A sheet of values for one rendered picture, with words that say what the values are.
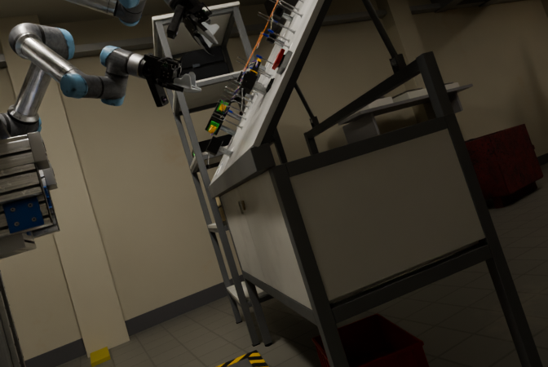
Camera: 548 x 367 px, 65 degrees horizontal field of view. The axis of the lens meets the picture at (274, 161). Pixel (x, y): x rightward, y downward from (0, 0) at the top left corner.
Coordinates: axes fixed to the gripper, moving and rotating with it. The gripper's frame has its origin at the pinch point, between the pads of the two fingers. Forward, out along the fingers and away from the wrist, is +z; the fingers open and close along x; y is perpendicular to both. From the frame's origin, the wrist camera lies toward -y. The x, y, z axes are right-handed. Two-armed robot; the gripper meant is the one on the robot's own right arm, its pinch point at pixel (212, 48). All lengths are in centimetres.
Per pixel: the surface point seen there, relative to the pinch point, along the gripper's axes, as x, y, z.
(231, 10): 86, 63, -38
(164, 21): 88, 28, -54
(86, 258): 221, -93, 9
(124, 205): 241, -46, -7
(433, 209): -29, 7, 83
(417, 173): -29, 11, 72
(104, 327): 224, -114, 57
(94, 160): 237, -41, -51
